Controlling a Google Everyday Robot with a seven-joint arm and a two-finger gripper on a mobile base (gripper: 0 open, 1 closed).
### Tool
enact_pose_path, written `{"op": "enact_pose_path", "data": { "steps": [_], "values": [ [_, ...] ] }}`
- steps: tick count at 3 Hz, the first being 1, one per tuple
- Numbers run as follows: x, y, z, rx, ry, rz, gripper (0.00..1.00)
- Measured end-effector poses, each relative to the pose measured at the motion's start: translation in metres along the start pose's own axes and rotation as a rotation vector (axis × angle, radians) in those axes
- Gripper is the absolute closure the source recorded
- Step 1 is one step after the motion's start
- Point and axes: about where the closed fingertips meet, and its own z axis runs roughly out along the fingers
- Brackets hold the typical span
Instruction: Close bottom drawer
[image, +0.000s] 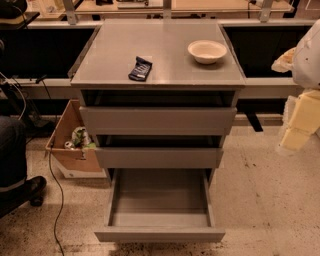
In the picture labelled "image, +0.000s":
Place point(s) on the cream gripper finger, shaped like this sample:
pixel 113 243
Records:
pixel 301 119

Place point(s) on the grey bottom drawer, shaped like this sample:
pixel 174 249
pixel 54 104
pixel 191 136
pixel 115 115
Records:
pixel 159 206

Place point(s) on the grey drawer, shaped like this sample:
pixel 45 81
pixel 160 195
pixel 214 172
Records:
pixel 160 151
pixel 159 206
pixel 159 112

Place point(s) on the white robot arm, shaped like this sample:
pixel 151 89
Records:
pixel 303 60

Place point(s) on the grey drawer cabinet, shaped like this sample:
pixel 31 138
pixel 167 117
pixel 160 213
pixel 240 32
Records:
pixel 164 43

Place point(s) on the grey middle drawer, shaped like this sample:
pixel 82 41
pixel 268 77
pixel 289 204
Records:
pixel 160 151

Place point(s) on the grey top drawer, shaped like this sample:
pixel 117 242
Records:
pixel 159 112

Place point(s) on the white paper bowl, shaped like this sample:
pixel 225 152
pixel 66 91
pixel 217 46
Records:
pixel 206 51

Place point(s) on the dark blue snack packet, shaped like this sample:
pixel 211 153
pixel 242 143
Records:
pixel 141 70

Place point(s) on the white box under cardboard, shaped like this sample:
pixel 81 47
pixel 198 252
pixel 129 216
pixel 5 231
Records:
pixel 76 174

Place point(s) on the crumpled green white trash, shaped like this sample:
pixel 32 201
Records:
pixel 80 139

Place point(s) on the brown cardboard box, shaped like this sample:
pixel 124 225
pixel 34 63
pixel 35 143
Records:
pixel 75 159

